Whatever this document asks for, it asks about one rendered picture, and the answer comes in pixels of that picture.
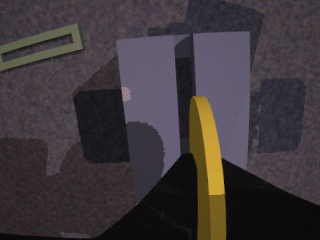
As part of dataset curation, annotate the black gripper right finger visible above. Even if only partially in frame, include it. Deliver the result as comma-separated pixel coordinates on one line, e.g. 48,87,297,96
221,157,320,240

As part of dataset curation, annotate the gold coin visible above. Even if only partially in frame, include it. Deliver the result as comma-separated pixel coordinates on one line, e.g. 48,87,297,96
189,96,227,240

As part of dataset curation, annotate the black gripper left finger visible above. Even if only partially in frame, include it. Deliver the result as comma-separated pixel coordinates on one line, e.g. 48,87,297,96
0,153,199,240

